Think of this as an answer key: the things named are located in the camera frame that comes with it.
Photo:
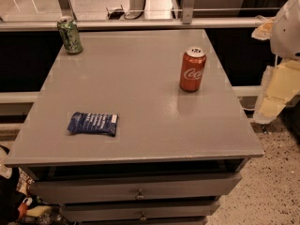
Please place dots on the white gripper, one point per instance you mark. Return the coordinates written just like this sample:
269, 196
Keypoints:
288, 32

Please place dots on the blue rxbar blueberry wrapper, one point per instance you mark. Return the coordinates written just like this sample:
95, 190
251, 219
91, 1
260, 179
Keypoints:
93, 123

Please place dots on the red Coca-Cola can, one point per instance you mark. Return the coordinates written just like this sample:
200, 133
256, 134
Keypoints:
193, 63

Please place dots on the green soda can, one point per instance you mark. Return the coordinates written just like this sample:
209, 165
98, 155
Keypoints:
69, 33

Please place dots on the grey drawer cabinet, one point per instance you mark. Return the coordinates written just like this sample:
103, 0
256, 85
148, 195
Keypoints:
161, 129

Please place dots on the upper grey drawer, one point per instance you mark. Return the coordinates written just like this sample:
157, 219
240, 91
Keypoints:
125, 189

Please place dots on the grey drawer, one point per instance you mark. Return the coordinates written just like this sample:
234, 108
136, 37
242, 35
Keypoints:
125, 189
129, 211

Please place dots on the lower grey drawer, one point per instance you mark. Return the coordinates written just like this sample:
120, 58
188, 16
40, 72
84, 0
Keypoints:
129, 211

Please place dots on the upper metal drawer knob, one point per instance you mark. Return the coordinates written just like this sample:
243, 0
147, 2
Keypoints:
140, 195

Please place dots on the metal drawer knob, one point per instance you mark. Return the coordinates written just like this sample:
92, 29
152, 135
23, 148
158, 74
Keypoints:
142, 217
140, 195

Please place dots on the lower metal drawer knob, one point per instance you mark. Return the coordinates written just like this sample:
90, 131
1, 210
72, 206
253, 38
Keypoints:
142, 217

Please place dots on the clutter pile on floor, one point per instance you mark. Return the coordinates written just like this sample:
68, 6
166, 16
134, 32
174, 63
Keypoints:
17, 207

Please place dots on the horizontal metal rail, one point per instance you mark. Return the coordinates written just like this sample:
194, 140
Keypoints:
111, 25

